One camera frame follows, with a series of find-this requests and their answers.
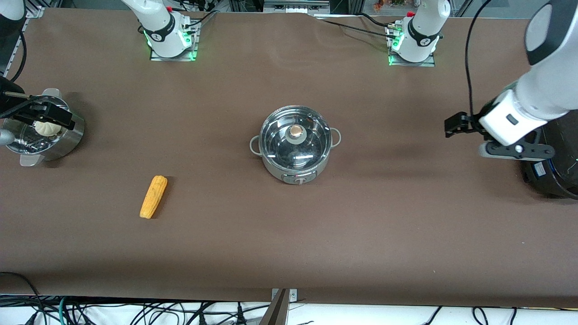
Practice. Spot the metal table bracket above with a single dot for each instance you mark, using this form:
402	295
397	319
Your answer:
281	309

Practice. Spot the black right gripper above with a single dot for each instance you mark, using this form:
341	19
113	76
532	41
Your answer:
10	104

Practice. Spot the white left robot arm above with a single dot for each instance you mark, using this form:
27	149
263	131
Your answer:
551	85

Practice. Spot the aluminium frame rail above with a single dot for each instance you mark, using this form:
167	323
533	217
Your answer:
295	5

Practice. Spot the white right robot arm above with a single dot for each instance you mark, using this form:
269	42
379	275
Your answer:
166	30

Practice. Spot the white steamed bun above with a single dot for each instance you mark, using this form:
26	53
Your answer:
48	128

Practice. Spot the black round bin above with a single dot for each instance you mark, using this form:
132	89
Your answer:
553	162

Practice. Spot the glass pot lid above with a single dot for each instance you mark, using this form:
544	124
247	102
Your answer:
295	135

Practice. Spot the silver electric cooking pot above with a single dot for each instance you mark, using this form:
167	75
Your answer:
295	174

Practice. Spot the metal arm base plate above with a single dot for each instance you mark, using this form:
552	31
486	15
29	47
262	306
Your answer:
174	56
411	64

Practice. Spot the aluminium frame profile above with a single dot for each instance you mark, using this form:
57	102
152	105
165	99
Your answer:
27	22

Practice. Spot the stainless steel steamer pot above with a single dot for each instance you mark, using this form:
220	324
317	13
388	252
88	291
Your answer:
67	135

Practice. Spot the yellow corn cob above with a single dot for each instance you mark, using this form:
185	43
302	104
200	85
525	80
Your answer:
153	197

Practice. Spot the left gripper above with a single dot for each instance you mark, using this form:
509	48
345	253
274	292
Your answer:
473	123

